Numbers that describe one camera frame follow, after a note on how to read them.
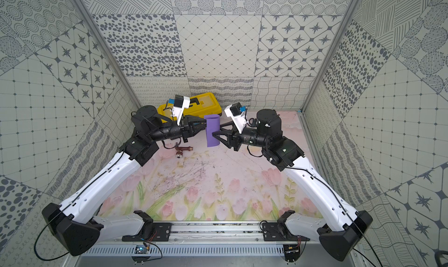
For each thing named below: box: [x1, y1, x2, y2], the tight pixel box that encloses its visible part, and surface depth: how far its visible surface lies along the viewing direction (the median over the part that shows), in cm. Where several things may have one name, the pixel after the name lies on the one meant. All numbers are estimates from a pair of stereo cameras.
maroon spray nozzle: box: [175, 146, 194, 159], surface depth 100 cm
